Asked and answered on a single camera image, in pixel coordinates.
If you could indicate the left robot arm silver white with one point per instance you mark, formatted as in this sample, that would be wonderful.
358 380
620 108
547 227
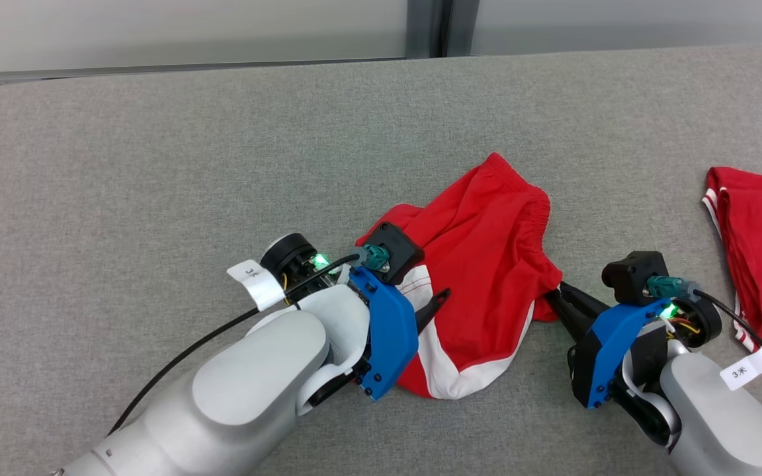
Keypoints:
255 390

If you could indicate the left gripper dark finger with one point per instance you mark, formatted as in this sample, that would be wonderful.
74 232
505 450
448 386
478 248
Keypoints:
432 307

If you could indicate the grey partition post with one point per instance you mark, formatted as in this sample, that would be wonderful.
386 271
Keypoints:
421 26

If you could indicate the red shorts with white panels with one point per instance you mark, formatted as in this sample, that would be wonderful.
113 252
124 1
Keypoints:
487 264

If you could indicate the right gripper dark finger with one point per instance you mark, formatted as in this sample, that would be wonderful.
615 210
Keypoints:
586 301
571 317

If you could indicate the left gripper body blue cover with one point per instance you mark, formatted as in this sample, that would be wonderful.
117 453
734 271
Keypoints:
391 344

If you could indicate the grey partition base rail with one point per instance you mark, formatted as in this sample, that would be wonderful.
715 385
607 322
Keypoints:
156 68

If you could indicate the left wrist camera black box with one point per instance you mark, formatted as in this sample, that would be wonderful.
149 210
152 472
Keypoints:
394 248

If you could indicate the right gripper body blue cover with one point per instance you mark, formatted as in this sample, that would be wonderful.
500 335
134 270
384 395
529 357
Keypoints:
602 357

